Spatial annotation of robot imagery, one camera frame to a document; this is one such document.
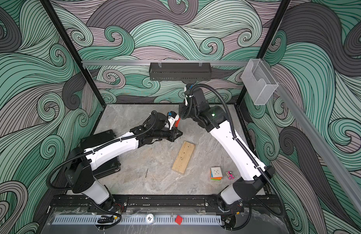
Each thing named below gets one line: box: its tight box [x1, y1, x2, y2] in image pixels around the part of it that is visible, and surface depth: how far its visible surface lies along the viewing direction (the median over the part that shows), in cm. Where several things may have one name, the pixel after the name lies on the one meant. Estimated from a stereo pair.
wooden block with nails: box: [171, 140, 196, 175], surface depth 88 cm
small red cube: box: [174, 214, 183, 226], surface depth 70 cm
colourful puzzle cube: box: [209, 166, 223, 183], surface depth 81 cm
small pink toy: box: [224, 171, 235, 180], surface depth 83 cm
